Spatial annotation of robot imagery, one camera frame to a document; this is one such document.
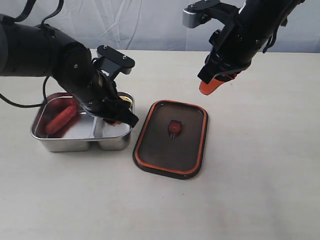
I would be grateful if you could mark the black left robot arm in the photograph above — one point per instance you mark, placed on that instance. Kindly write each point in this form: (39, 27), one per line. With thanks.
(45, 51)

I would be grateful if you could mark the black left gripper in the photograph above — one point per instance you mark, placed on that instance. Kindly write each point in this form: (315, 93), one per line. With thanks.
(98, 96)

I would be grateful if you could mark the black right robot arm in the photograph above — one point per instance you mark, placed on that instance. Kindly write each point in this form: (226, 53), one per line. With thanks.
(246, 30)

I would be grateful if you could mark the dark transparent box lid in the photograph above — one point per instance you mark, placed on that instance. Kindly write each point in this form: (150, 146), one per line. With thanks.
(172, 140)

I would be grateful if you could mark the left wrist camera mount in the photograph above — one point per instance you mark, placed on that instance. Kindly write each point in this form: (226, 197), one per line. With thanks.
(112, 62)

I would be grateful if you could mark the yellow toy cheese wedge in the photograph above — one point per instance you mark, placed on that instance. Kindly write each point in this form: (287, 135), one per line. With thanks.
(127, 99)

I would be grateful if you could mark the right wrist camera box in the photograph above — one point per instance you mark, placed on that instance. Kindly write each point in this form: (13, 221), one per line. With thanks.
(197, 15)

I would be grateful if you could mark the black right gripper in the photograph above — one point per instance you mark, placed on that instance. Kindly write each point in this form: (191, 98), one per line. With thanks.
(224, 61)

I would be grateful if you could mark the stainless steel lunch box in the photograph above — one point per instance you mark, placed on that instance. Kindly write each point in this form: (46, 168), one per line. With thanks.
(80, 132)

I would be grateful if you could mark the red toy sausage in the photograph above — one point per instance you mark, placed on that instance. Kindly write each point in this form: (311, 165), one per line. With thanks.
(61, 120)

